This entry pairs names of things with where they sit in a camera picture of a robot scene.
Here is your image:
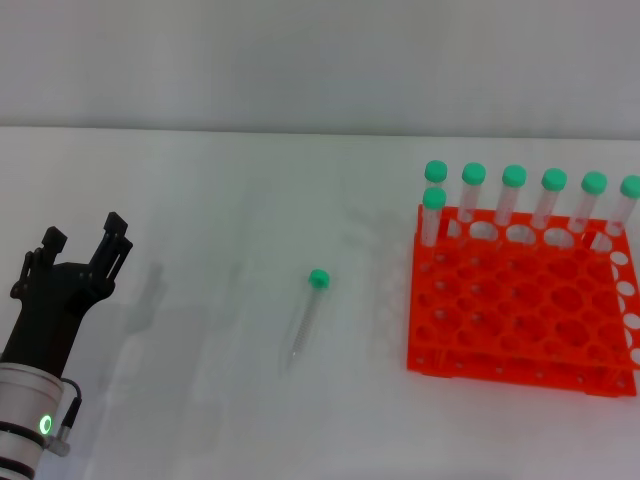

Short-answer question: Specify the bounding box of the clear test tube green cap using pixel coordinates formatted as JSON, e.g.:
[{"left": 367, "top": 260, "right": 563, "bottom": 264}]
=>
[
  {"left": 567, "top": 171, "right": 609, "bottom": 235},
  {"left": 529, "top": 168, "right": 569, "bottom": 231},
  {"left": 420, "top": 186, "right": 448, "bottom": 249},
  {"left": 494, "top": 164, "right": 528, "bottom": 229},
  {"left": 604, "top": 175, "right": 640, "bottom": 239},
  {"left": 281, "top": 268, "right": 332, "bottom": 372},
  {"left": 423, "top": 159, "right": 451, "bottom": 236},
  {"left": 458, "top": 162, "right": 488, "bottom": 224}
]

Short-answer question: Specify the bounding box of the orange test tube rack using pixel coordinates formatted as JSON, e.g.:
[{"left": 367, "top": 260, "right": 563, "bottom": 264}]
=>
[{"left": 405, "top": 204, "right": 640, "bottom": 399}]

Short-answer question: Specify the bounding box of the left wrist cable with plug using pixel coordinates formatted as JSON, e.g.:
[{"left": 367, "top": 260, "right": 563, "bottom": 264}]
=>
[{"left": 45, "top": 378, "right": 84, "bottom": 457}]

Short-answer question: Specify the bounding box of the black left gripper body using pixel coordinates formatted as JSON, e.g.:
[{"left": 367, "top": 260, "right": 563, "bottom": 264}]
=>
[{"left": 0, "top": 259, "right": 117, "bottom": 380}]

